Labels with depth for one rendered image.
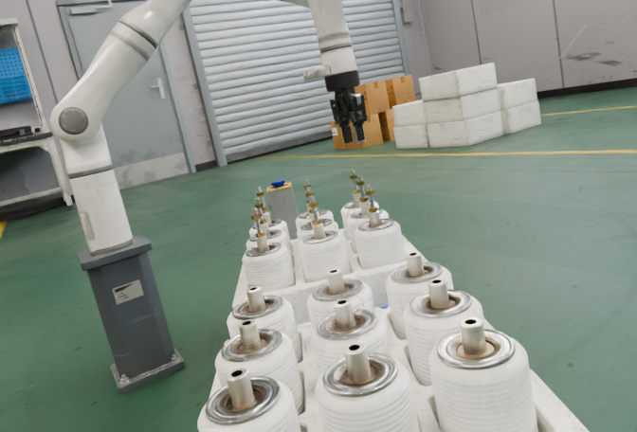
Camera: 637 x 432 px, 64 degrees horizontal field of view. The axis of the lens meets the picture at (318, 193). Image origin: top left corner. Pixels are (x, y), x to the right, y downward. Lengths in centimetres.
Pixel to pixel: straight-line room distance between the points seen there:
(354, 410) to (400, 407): 5
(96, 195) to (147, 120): 510
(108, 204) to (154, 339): 32
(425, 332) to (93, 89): 83
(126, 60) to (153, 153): 510
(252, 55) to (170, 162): 170
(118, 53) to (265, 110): 552
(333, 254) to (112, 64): 60
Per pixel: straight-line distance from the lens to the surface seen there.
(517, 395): 54
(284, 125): 672
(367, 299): 73
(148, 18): 118
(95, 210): 117
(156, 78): 632
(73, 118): 115
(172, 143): 629
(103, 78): 116
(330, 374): 54
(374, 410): 50
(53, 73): 620
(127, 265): 118
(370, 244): 102
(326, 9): 111
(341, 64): 110
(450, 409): 55
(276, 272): 102
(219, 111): 640
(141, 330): 121
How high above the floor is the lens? 52
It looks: 10 degrees down
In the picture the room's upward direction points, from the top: 12 degrees counter-clockwise
